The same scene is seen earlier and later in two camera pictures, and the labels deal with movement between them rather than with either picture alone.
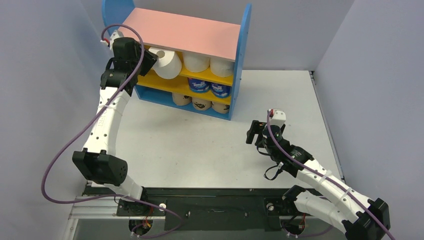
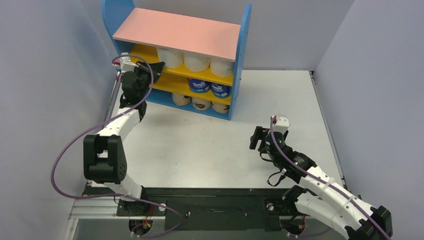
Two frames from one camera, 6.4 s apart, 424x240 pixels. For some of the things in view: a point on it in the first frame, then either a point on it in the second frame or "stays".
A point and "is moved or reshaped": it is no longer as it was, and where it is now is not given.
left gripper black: (150, 59) → (157, 69)
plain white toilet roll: (222, 68) stays
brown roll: (220, 107) stays
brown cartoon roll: (180, 99) stays
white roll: (168, 64) is moved or reshaped
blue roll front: (221, 91) stays
